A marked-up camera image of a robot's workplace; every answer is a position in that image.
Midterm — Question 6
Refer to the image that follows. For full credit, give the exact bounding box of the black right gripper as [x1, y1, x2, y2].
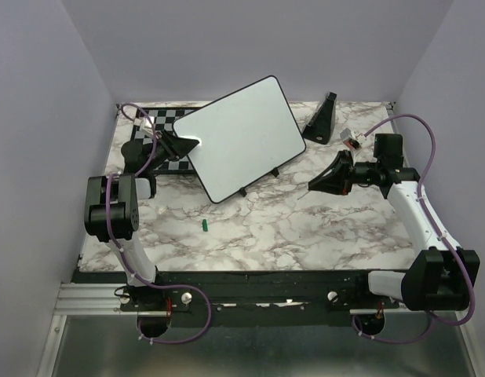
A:
[309, 150, 381, 195]

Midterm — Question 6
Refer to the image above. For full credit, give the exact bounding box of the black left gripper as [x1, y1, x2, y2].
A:
[144, 128, 199, 173]

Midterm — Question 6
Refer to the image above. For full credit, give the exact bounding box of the white whiteboard black frame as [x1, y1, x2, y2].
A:
[173, 75, 306, 203]

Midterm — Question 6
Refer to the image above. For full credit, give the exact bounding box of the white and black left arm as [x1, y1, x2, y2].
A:
[84, 131, 199, 312]

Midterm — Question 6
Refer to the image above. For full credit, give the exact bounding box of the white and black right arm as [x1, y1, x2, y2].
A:
[308, 130, 480, 311]

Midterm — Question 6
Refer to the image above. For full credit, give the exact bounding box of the black white checkerboard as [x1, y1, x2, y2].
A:
[130, 107, 202, 176]

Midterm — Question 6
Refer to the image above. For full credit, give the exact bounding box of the black triangular stand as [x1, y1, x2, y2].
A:
[302, 92, 337, 145]

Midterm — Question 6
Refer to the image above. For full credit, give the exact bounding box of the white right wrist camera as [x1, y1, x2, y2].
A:
[340, 128, 366, 151]

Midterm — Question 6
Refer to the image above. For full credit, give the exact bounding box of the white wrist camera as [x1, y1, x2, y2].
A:
[340, 128, 366, 151]
[133, 117, 155, 139]

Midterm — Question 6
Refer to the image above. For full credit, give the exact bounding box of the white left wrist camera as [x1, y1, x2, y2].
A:
[133, 117, 155, 139]

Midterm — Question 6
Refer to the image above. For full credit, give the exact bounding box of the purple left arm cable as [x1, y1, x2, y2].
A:
[104, 102, 177, 290]

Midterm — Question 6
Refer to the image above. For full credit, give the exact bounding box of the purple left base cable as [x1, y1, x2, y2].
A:
[137, 284, 212, 346]

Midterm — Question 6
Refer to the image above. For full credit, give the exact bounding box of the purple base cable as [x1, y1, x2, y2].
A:
[137, 284, 212, 346]
[352, 309, 435, 342]

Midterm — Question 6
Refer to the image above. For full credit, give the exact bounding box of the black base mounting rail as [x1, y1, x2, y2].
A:
[120, 270, 397, 327]

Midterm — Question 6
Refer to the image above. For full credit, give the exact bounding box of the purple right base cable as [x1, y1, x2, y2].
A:
[352, 309, 435, 342]

